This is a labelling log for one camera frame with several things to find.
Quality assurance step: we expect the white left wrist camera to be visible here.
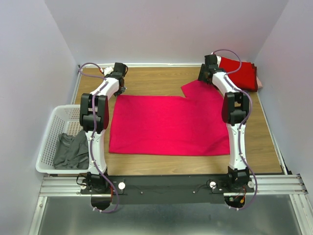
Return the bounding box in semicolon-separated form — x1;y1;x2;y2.
99;67;113;76

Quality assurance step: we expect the white plastic laundry basket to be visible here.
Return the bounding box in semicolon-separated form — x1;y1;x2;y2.
36;104;87;175

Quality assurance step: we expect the folded light pink t shirt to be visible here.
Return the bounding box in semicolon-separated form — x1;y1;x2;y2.
256;77;263;89

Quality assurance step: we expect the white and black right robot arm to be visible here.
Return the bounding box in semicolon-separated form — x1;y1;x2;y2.
198;53;251;192

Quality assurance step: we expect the aluminium frame rail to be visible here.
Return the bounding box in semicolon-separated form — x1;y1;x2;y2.
39;175;308;197

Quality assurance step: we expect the grey t shirt in basket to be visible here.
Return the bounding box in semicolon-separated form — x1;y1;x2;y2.
53;130;89;170

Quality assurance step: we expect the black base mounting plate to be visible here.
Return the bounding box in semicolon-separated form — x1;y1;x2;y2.
76;173;254;208

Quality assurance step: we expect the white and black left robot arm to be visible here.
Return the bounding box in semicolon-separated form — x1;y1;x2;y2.
79;62;128;193

